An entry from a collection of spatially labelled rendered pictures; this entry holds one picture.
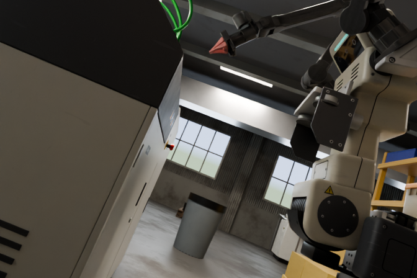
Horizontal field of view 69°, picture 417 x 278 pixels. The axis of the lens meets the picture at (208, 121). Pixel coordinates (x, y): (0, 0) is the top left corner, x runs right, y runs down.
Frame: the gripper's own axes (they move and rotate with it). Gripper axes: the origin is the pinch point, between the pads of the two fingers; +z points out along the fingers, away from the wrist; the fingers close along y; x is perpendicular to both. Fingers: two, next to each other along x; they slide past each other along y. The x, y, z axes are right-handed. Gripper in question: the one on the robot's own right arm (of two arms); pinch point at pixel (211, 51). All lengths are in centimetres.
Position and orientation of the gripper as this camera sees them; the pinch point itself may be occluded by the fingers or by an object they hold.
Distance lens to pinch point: 132.1
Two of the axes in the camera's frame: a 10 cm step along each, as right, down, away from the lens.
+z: -9.0, 4.3, -0.1
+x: -1.2, -2.8, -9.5
